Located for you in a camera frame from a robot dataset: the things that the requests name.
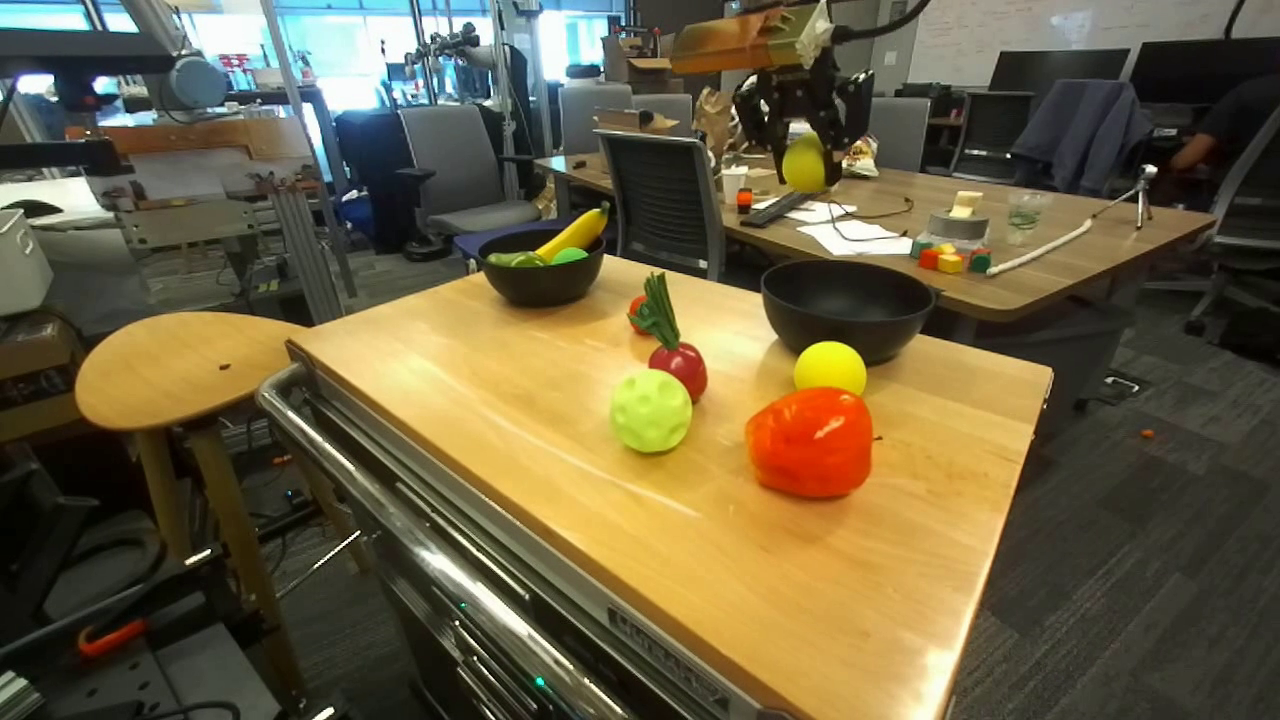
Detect colourful toy blocks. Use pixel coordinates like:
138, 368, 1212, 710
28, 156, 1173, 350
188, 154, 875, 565
912, 244, 992, 276

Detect red orange toy pepper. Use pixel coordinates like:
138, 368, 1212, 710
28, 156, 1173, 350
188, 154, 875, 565
745, 387, 872, 502

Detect dark mesh office chair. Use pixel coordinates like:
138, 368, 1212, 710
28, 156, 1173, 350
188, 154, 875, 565
598, 134, 725, 281

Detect round wooden stool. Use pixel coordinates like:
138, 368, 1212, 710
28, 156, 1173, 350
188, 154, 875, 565
70, 312, 304, 704

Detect black bowl near avocado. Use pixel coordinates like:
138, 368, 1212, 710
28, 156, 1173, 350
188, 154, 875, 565
478, 226, 604, 310

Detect large wooden office table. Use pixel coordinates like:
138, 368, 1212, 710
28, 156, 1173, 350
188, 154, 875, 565
536, 147, 1221, 329

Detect yellow toy banana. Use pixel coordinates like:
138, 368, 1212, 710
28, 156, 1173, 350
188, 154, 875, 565
536, 209, 606, 261

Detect metal cart handle bar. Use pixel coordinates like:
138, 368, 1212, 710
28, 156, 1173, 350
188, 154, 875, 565
258, 368, 632, 720

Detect green toy avocado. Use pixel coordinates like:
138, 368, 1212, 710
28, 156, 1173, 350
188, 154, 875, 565
482, 251, 548, 268

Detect green smooth toy ball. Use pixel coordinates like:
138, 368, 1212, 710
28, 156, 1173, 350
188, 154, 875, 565
553, 247, 588, 263

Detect yellow green toy ball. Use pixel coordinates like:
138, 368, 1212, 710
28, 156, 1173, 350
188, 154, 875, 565
781, 119, 829, 197

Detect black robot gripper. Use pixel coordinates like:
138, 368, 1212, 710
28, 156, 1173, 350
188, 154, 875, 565
732, 63, 875, 187

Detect white papers on table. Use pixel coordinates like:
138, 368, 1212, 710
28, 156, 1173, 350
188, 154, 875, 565
786, 199, 912, 256

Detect yellow toy lemon ball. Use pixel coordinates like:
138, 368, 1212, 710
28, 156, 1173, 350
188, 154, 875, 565
793, 342, 866, 398

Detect grey office chair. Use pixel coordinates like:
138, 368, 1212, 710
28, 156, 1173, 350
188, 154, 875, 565
399, 106, 536, 241

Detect black bowl near pepper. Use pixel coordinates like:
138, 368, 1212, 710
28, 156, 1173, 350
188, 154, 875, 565
761, 261, 936, 365

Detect red toy radish with leaves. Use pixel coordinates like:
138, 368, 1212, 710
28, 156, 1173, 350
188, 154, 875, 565
640, 274, 708, 400

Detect light green dimpled toy ball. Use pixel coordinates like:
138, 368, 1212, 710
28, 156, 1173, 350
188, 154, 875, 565
606, 368, 692, 457

